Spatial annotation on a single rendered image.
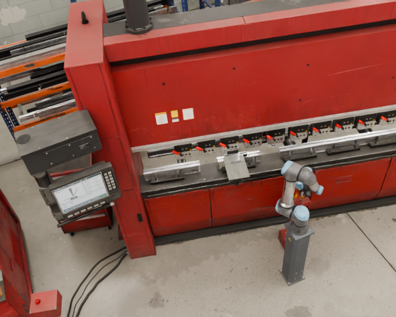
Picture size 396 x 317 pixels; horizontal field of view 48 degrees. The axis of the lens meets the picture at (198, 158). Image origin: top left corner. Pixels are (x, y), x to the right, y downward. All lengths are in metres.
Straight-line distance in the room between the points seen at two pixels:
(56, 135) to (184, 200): 1.53
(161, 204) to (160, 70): 1.38
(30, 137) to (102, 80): 0.59
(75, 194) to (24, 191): 2.32
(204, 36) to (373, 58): 1.33
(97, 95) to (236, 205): 1.85
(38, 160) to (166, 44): 1.13
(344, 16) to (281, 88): 0.68
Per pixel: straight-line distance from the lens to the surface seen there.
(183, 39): 3.10
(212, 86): 3.37
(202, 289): 4.36
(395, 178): 4.74
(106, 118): 3.20
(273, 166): 4.05
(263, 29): 3.19
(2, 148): 6.23
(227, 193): 4.12
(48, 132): 3.08
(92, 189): 3.31
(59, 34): 5.08
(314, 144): 4.14
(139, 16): 3.08
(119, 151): 3.42
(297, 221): 3.63
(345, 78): 3.71
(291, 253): 3.94
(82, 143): 3.03
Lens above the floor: 3.87
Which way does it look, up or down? 47 degrees down
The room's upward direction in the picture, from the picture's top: 6 degrees counter-clockwise
